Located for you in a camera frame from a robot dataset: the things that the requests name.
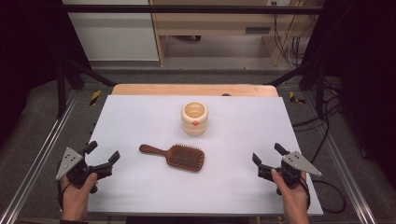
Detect cream ceramic cup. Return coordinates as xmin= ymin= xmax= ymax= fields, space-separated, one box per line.
xmin=180 ymin=101 xmax=209 ymax=136

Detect aluminium rail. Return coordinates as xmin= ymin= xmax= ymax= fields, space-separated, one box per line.
xmin=0 ymin=90 xmax=79 ymax=224
xmin=302 ymin=91 xmax=378 ymax=224

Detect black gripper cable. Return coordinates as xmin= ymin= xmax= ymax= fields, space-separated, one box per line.
xmin=56 ymin=181 xmax=72 ymax=211
xmin=302 ymin=178 xmax=347 ymax=215

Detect wooden table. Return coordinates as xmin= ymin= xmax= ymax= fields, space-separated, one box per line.
xmin=111 ymin=83 xmax=279 ymax=97

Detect right yellow clamp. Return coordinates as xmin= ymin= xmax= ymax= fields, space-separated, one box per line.
xmin=289 ymin=91 xmax=307 ymax=105

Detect yellow clamp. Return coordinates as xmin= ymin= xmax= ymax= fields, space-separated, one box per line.
xmin=89 ymin=90 xmax=103 ymax=106
xmin=289 ymin=91 xmax=307 ymax=105

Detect black metal stand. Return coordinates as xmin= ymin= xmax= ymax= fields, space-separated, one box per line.
xmin=266 ymin=58 xmax=329 ymax=119
xmin=55 ymin=58 xmax=117 ymax=119

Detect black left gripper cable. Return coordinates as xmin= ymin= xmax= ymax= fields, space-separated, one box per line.
xmin=56 ymin=181 xmax=72 ymax=211

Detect black curtain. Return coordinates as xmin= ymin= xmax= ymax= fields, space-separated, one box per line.
xmin=302 ymin=0 xmax=396 ymax=189
xmin=0 ymin=0 xmax=92 ymax=148

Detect black floor cables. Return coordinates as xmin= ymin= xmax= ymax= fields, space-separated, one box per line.
xmin=291 ymin=77 xmax=344 ymax=164

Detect left yellow clamp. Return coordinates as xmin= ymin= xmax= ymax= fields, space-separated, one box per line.
xmin=89 ymin=90 xmax=103 ymax=106

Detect white table board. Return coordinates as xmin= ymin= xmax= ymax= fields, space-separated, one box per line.
xmin=60 ymin=94 xmax=324 ymax=217

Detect hanging cable bundle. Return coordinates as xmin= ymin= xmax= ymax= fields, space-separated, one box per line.
xmin=272 ymin=1 xmax=313 ymax=68

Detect person's left hand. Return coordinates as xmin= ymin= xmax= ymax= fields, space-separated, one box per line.
xmin=60 ymin=173 xmax=99 ymax=220

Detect person's right hand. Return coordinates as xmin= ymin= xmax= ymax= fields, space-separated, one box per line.
xmin=270 ymin=168 xmax=311 ymax=217

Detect light wooden desk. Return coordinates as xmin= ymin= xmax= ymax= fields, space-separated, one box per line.
xmin=148 ymin=0 xmax=325 ymax=67

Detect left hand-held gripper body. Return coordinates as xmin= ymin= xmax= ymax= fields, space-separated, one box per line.
xmin=55 ymin=147 xmax=113 ymax=189

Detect brown wooden hairbrush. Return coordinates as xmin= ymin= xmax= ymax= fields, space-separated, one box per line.
xmin=138 ymin=143 xmax=205 ymax=173

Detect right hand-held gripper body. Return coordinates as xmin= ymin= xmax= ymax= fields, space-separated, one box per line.
xmin=257 ymin=150 xmax=323 ymax=190

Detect white cabinet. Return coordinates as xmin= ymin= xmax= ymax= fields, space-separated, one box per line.
xmin=61 ymin=0 xmax=160 ymax=62

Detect black horizontal frame bar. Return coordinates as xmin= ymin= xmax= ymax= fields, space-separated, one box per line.
xmin=61 ymin=4 xmax=325 ymax=14

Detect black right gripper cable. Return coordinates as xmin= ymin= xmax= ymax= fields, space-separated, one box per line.
xmin=302 ymin=178 xmax=347 ymax=215

